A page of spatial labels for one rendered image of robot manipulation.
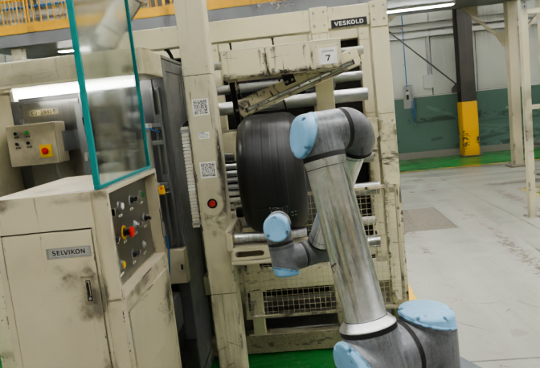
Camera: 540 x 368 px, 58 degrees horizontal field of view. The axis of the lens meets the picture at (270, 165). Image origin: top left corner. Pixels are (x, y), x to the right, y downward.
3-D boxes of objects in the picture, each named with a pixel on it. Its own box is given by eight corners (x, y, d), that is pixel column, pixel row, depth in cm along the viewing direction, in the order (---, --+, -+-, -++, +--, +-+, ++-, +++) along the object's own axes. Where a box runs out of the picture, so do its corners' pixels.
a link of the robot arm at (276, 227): (265, 247, 163) (259, 218, 163) (268, 241, 176) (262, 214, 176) (292, 241, 162) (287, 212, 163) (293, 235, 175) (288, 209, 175)
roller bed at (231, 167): (216, 218, 266) (210, 165, 263) (220, 213, 281) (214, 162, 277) (251, 215, 265) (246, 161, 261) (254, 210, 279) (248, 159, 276)
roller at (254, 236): (231, 234, 219) (232, 232, 223) (232, 244, 219) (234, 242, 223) (308, 227, 216) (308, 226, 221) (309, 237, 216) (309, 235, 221)
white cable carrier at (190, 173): (193, 227, 228) (180, 127, 223) (194, 225, 233) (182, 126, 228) (202, 226, 228) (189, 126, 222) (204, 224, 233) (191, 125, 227)
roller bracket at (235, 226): (227, 253, 216) (224, 231, 215) (237, 231, 255) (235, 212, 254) (234, 252, 216) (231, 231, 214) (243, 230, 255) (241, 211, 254)
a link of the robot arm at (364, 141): (371, 93, 138) (321, 242, 183) (334, 99, 133) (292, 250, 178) (394, 117, 130) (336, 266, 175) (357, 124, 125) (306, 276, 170)
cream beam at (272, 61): (222, 80, 244) (218, 51, 242) (229, 83, 268) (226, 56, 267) (343, 67, 240) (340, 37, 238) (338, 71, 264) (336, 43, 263)
